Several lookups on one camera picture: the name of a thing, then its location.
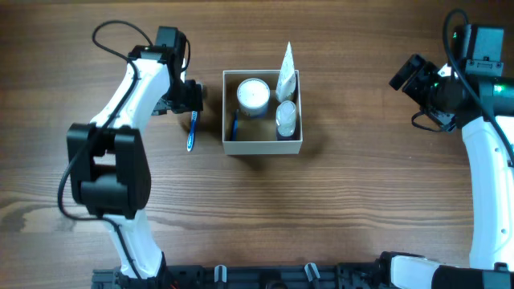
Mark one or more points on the white cotton swab container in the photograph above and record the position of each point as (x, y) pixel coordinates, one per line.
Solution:
(253, 96)

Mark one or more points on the blue white toothbrush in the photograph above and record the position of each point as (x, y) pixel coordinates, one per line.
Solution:
(195, 115)

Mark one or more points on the white floral cream tube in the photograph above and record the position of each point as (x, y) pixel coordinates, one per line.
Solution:
(286, 84)

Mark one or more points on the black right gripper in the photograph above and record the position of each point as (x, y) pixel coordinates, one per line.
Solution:
(407, 74)

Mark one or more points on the blue disposable razor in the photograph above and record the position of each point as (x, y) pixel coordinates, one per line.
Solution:
(234, 126)

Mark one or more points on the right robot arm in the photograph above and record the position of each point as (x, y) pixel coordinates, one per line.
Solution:
(443, 100)

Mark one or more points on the dark blue sanitizer bottle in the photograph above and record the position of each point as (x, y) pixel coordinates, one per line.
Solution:
(285, 119)

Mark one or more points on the beige open cardboard box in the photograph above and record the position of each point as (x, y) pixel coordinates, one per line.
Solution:
(257, 136)

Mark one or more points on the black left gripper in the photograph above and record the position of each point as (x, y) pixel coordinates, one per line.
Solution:
(193, 96)

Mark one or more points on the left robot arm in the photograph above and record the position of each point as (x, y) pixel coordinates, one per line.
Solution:
(108, 169)

